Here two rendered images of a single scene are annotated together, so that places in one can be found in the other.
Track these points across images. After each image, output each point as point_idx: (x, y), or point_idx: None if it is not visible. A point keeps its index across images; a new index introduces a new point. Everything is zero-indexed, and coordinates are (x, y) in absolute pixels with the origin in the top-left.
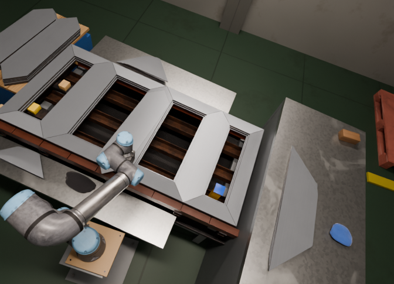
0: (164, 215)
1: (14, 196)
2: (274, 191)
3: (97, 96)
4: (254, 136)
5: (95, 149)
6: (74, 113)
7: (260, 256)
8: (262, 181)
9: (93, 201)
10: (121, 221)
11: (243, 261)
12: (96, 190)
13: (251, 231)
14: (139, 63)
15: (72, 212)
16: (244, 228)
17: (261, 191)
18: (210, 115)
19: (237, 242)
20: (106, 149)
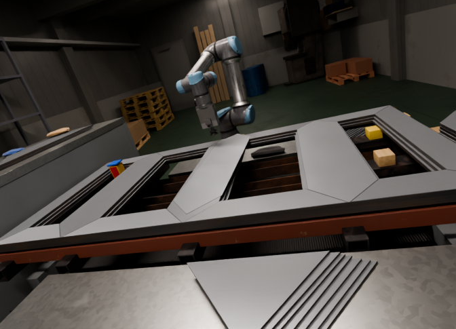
0: (179, 171)
1: (233, 36)
2: (55, 146)
3: (301, 155)
4: (22, 228)
5: (256, 136)
6: (309, 137)
7: (96, 127)
8: (61, 153)
9: (199, 60)
10: None
11: (110, 127)
12: (201, 64)
13: (96, 133)
14: (294, 271)
15: (205, 51)
16: (100, 154)
17: (69, 144)
18: (91, 220)
19: (111, 159)
20: (209, 74)
